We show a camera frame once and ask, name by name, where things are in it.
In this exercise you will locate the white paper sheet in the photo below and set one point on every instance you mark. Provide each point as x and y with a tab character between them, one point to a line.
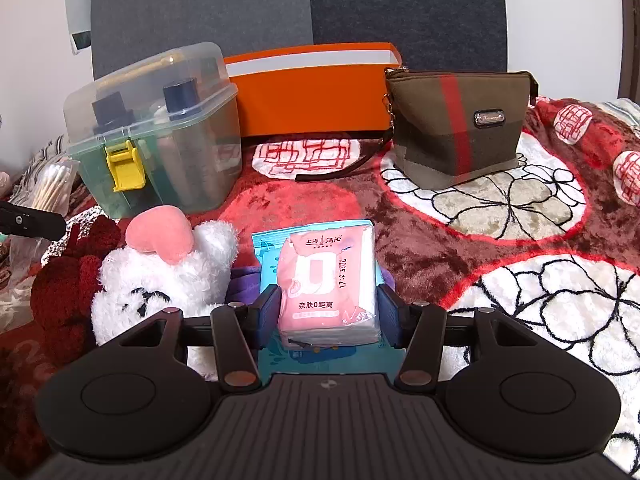
79	15

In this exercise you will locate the clear plastic storage box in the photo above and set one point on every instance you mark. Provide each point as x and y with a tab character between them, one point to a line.
190	160

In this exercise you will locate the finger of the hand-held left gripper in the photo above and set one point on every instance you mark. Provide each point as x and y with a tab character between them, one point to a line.
30	221

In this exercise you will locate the pale printed bedsheet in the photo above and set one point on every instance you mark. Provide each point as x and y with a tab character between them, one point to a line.
625	110

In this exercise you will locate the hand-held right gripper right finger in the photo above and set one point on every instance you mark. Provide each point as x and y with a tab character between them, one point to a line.
387	310

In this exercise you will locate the orange cardboard box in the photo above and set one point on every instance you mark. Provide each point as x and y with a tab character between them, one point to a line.
310	100

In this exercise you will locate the dark red plush toy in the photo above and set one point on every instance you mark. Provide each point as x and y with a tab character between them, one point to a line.
65	290

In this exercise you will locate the brown wooden door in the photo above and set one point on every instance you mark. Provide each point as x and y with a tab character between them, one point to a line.
632	35

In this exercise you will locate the red floral printed blanket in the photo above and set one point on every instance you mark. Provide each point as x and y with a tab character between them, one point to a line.
550	285

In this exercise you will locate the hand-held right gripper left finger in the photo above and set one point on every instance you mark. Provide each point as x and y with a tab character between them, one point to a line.
267	310

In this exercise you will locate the grey padded headboard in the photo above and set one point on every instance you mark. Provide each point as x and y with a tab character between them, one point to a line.
200	10

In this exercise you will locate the teal wipes packet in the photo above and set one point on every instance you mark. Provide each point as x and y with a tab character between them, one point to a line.
265	255

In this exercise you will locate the pink tissue packet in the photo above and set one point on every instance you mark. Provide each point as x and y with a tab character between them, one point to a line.
325	280

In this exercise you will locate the cotton swabs pack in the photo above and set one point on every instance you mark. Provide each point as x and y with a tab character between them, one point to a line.
52	187

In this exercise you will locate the clear plastic bag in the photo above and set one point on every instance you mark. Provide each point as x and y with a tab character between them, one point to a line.
25	270

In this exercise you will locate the brown striped zip pouch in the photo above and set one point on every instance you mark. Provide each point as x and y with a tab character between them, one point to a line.
435	135

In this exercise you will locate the white plush toy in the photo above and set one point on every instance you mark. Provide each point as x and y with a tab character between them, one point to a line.
150	280

